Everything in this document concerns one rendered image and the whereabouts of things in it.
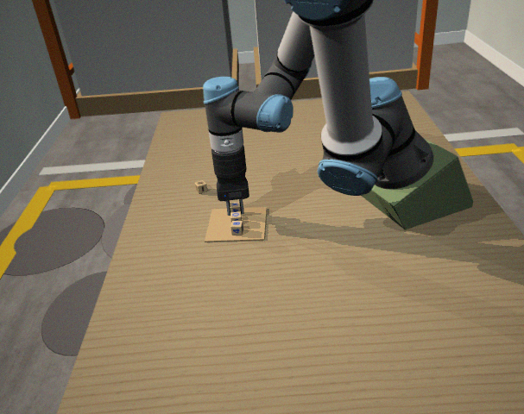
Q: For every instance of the tan flat mat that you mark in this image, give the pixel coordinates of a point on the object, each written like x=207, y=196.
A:
x=254, y=220

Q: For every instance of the wooden letter block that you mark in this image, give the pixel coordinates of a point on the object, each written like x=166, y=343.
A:
x=236, y=227
x=201, y=186
x=235, y=207
x=236, y=216

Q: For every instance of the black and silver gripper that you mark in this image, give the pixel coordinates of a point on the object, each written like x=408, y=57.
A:
x=229, y=164

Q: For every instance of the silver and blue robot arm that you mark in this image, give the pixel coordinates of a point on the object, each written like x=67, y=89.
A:
x=355, y=144

